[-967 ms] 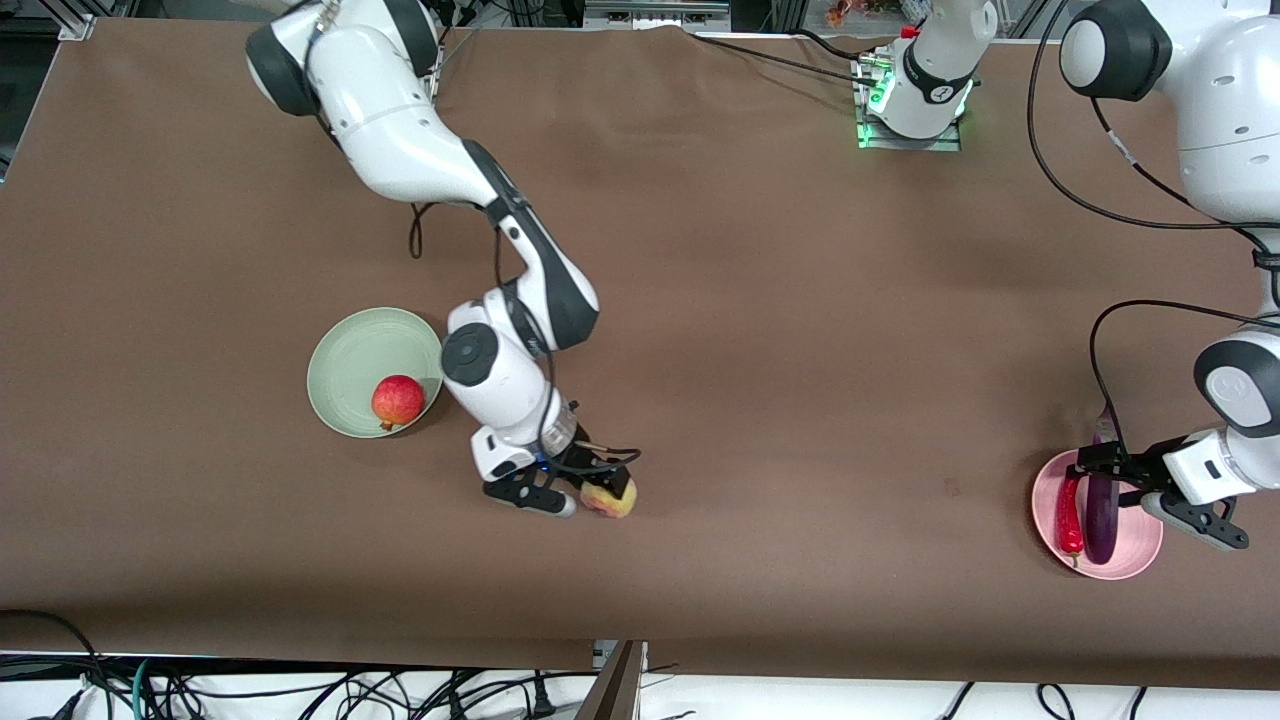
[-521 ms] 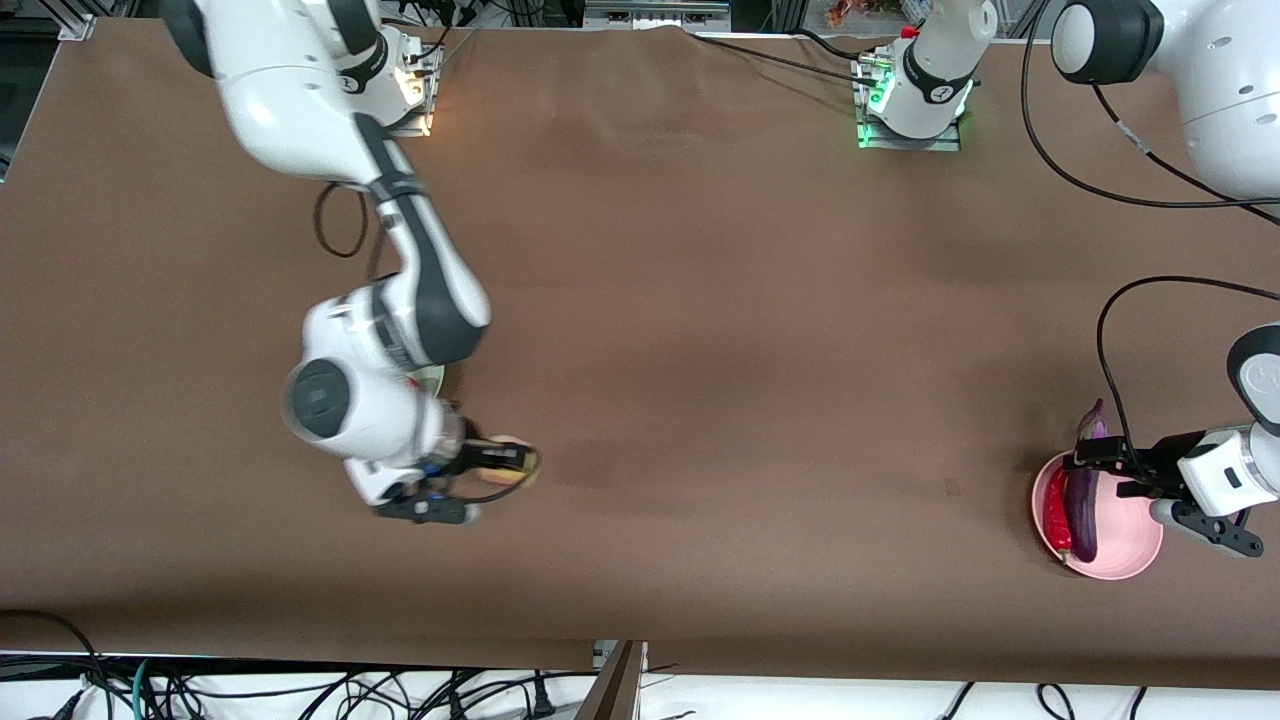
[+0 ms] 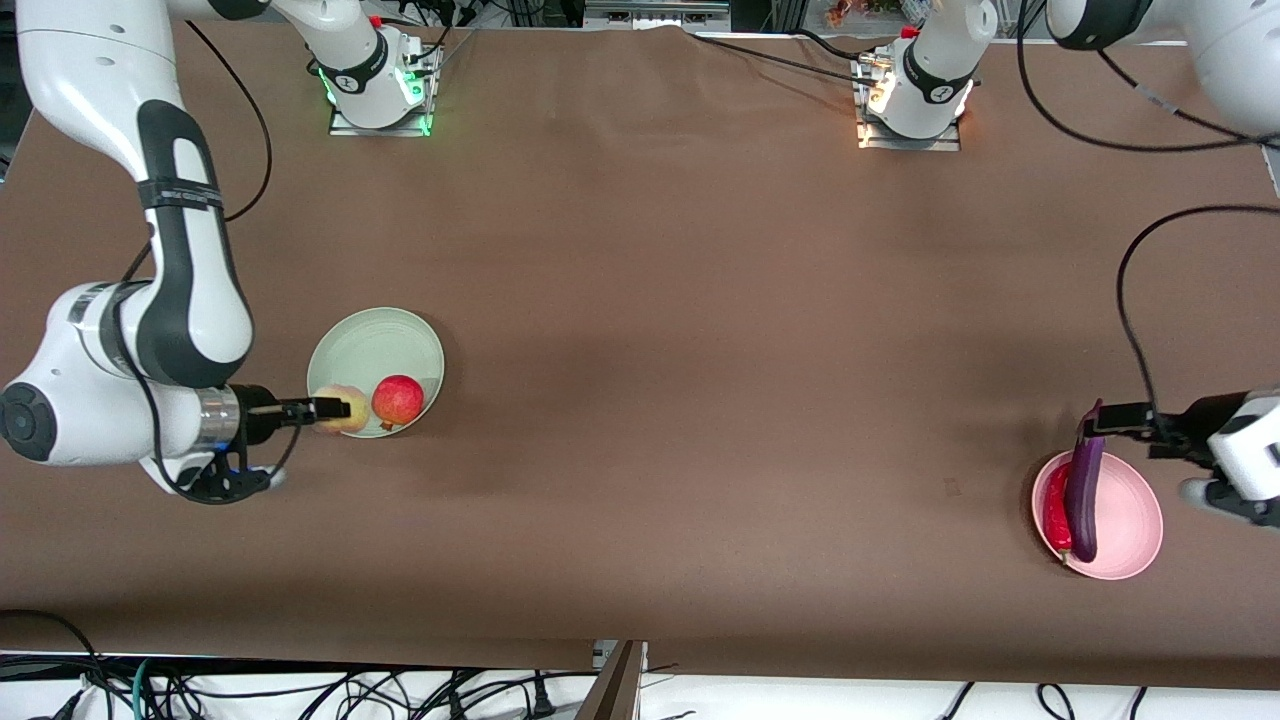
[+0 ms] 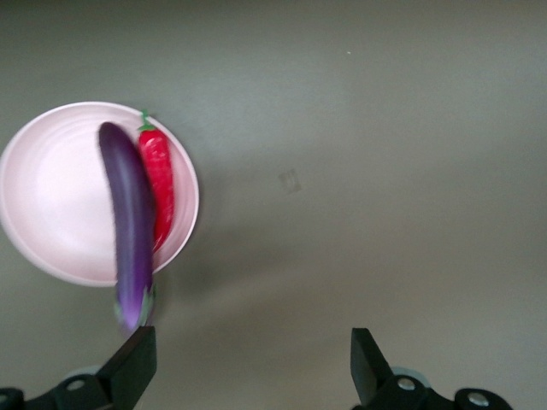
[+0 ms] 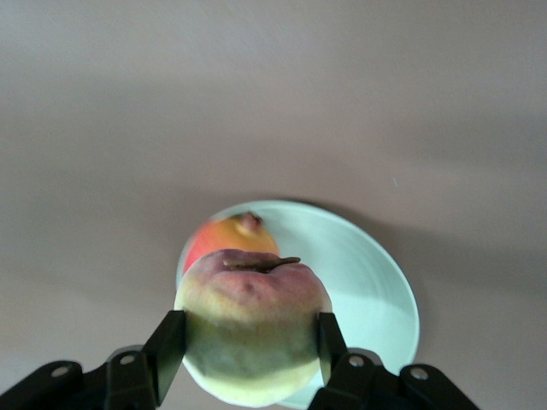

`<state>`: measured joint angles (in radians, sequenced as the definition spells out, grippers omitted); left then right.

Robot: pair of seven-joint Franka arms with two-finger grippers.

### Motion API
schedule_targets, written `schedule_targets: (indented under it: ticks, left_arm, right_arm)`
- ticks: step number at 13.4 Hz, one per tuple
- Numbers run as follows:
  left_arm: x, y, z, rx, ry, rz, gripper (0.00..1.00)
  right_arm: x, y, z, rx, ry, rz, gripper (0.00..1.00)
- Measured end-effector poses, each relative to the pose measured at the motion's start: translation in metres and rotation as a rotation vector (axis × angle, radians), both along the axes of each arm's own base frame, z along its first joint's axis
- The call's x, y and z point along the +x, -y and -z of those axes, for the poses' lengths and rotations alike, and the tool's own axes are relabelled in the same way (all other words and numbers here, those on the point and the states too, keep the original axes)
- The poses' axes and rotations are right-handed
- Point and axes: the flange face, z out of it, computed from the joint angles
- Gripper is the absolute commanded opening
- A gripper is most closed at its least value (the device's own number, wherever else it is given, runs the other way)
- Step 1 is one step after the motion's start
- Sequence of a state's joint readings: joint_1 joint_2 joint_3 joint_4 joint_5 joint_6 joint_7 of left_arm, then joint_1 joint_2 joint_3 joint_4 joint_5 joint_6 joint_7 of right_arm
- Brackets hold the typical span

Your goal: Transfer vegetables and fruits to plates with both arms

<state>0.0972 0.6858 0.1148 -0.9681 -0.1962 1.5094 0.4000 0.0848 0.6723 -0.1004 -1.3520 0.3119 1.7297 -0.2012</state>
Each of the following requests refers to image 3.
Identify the yellow pink peach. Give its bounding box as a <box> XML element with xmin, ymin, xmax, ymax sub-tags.
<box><xmin>312</xmin><ymin>385</ymin><xmax>371</xmax><ymax>436</ymax></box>

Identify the long purple eggplant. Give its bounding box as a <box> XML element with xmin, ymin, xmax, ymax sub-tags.
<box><xmin>1063</xmin><ymin>400</ymin><xmax>1107</xmax><ymax>564</ymax></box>

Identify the red chili pepper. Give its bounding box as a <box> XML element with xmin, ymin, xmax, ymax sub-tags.
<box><xmin>1042</xmin><ymin>462</ymin><xmax>1076</xmax><ymax>563</ymax></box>

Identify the pale green round plate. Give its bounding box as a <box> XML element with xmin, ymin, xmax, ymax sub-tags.
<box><xmin>306</xmin><ymin>307</ymin><xmax>445</xmax><ymax>439</ymax></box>

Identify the pink round plate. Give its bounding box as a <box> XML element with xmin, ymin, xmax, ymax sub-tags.
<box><xmin>1032</xmin><ymin>448</ymin><xmax>1165</xmax><ymax>580</ymax></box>

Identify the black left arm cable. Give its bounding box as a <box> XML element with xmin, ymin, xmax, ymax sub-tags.
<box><xmin>1015</xmin><ymin>0</ymin><xmax>1280</xmax><ymax>426</ymax></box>

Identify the black floor cable loop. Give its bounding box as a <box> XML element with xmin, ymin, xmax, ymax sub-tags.
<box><xmin>0</xmin><ymin>608</ymin><xmax>116</xmax><ymax>720</ymax></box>

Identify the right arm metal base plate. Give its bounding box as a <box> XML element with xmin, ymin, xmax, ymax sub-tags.
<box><xmin>328</xmin><ymin>40</ymin><xmax>443</xmax><ymax>138</ymax></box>

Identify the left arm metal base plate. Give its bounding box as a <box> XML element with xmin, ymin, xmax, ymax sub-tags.
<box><xmin>852</xmin><ymin>50</ymin><xmax>963</xmax><ymax>153</ymax></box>

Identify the metal frame post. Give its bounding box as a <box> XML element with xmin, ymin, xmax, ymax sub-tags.
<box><xmin>575</xmin><ymin>640</ymin><xmax>649</xmax><ymax>720</ymax></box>

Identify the long black table cable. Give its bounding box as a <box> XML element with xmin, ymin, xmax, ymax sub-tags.
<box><xmin>690</xmin><ymin>30</ymin><xmax>881</xmax><ymax>86</ymax></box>

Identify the grey metal bracket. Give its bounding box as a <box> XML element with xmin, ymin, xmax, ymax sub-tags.
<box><xmin>585</xmin><ymin>0</ymin><xmax>731</xmax><ymax>31</ymax></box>

